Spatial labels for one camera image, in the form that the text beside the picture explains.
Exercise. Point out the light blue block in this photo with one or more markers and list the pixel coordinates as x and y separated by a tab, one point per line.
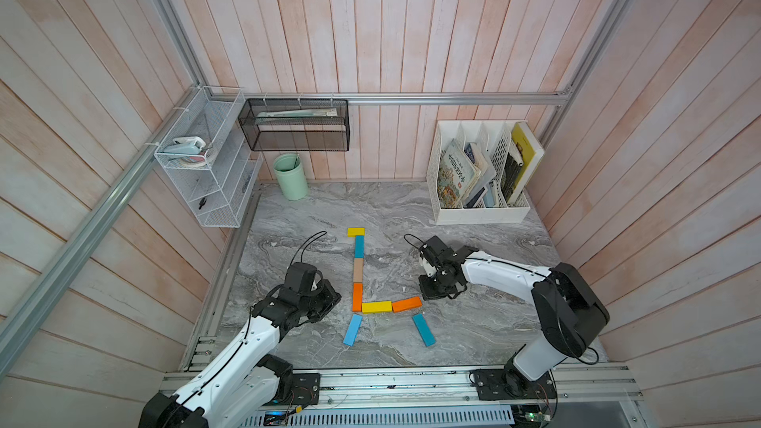
353	330

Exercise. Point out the white tape dispenser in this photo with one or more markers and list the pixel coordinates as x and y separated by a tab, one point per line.
187	150

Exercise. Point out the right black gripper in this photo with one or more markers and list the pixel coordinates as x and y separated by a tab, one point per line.
426	292

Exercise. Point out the teal block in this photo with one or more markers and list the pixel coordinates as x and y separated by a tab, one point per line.
424	330
359	247

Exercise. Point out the mint green cup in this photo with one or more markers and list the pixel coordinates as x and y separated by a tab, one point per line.
290	176

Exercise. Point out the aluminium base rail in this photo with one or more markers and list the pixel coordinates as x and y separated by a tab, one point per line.
397	388

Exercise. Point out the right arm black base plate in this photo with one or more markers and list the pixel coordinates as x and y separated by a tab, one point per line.
502	384

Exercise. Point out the illustrated children's book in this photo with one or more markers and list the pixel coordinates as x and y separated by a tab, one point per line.
456	177

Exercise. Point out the short yellow block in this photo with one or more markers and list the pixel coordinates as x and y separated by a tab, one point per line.
355	232

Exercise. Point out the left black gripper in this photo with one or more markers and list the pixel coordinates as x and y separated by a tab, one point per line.
331	298

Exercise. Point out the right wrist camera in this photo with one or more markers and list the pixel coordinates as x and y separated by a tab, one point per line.
436	254

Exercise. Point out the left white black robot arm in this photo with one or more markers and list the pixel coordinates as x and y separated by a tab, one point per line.
246	375

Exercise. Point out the papers in black basket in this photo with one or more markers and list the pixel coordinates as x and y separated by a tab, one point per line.
317	116

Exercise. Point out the white file organizer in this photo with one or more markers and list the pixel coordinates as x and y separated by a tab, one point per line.
495	138

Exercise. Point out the long yellow block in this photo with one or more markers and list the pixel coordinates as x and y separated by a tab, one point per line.
377	307

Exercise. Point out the grey blue books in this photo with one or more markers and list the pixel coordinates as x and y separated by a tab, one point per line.
487	173

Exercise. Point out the natural wood block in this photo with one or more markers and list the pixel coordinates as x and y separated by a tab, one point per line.
358	270

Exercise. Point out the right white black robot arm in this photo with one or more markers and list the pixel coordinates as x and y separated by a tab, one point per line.
571	315

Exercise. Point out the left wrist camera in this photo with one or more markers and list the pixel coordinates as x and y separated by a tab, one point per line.
303	278

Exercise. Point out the white wire shelf rack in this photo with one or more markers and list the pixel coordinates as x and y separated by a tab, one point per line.
217	193

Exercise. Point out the orange block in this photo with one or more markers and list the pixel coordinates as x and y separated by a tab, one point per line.
357	297
406	304

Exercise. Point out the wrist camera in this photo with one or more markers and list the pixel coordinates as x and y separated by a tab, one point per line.
303	278
436	254

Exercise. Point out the yellow book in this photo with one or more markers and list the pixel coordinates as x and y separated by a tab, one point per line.
525	154

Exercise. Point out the black mesh wall basket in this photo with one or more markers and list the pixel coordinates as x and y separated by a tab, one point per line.
333	137

